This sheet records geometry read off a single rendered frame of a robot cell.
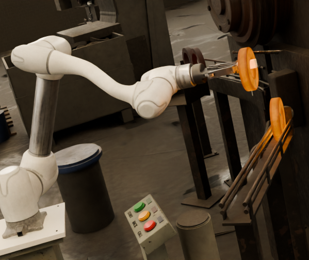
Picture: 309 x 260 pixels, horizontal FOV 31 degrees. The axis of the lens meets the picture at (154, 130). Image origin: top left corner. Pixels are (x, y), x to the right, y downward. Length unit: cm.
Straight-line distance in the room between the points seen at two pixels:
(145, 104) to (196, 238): 49
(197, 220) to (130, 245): 107
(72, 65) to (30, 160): 58
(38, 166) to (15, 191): 19
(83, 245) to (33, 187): 64
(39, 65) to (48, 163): 54
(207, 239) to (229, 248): 80
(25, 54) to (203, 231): 100
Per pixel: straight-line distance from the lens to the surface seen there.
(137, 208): 184
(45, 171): 259
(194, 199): 316
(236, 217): 146
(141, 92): 195
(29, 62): 226
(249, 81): 196
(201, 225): 184
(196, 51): 331
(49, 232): 242
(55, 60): 222
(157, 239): 170
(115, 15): 525
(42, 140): 255
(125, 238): 297
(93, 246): 299
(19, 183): 245
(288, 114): 214
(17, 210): 247
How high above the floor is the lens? 140
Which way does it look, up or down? 18 degrees down
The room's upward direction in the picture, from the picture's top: 14 degrees counter-clockwise
